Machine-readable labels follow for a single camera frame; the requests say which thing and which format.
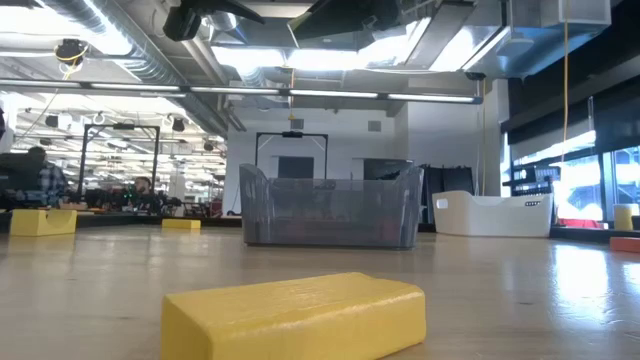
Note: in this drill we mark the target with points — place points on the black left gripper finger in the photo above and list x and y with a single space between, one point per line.
225 9
345 17

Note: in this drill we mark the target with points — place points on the yellow arch block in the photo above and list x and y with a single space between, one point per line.
30 224

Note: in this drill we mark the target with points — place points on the yellow rectangular block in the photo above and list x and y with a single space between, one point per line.
295 317
181 224

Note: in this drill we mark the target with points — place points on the orange-red rectangular block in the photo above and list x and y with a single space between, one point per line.
626 244

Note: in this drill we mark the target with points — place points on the long ceiling light bar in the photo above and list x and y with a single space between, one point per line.
240 91

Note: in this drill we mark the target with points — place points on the person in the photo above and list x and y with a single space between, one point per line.
143 186
52 180

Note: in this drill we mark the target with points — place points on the grey translucent plastic bin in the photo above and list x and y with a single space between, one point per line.
330 210

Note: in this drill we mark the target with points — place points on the black panels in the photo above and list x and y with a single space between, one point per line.
450 190

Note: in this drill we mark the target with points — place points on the black monitor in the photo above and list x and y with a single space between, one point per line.
15 172

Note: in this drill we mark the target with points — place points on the white plastic bin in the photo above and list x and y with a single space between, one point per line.
492 216

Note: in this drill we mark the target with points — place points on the yellow cylinder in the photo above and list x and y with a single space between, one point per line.
625 217

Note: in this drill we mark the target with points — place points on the silver ventilation duct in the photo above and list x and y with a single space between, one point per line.
150 65

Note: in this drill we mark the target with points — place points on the black robot station frame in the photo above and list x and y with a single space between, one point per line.
292 134
120 126

